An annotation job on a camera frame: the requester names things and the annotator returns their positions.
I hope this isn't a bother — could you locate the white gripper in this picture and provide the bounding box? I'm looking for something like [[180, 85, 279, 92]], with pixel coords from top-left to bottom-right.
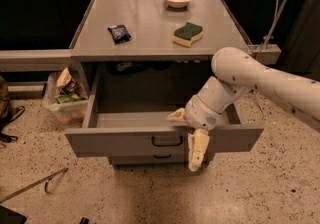
[[167, 95, 220, 172]]

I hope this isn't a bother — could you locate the grey top drawer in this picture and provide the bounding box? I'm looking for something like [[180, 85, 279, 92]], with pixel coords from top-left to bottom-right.
[[64, 64, 265, 163]]

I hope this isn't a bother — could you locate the grey drawer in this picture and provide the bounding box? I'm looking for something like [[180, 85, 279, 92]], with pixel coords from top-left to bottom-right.
[[64, 64, 265, 163], [108, 154, 188, 165]]

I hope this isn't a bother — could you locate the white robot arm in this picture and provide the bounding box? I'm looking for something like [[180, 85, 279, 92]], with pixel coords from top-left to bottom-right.
[[167, 47, 320, 172]]

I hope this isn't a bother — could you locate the grey bottom drawer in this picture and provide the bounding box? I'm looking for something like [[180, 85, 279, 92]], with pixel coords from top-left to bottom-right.
[[108, 154, 188, 165]]

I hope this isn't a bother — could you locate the grey drawer cabinet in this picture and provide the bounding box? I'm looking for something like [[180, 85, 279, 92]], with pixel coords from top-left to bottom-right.
[[68, 0, 253, 169]]

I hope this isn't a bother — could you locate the green yellow sponge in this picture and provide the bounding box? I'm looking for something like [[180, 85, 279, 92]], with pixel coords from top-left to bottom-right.
[[173, 22, 203, 48]]

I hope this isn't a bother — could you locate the dark blue snack packet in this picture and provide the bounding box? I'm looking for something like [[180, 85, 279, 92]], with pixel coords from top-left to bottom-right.
[[108, 24, 131, 44]]

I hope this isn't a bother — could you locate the clear plastic bin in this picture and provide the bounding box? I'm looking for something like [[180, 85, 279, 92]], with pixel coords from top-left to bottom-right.
[[42, 72, 88, 124]]

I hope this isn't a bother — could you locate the metal rod on floor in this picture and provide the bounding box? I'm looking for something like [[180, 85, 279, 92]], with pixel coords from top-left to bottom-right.
[[0, 168, 68, 204]]

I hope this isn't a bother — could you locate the snack bag in bin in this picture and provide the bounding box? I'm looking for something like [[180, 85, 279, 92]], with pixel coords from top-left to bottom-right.
[[56, 68, 81, 95]]

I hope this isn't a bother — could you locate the black object bottom left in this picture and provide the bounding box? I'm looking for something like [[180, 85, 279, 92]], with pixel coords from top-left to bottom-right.
[[0, 206, 27, 224]]

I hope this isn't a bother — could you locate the white cable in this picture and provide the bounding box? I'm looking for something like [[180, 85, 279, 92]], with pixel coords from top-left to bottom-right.
[[249, 0, 280, 116]]

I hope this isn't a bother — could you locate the dark bag with straps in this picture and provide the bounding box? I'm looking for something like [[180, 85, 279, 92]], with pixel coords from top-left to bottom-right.
[[0, 76, 25, 148]]

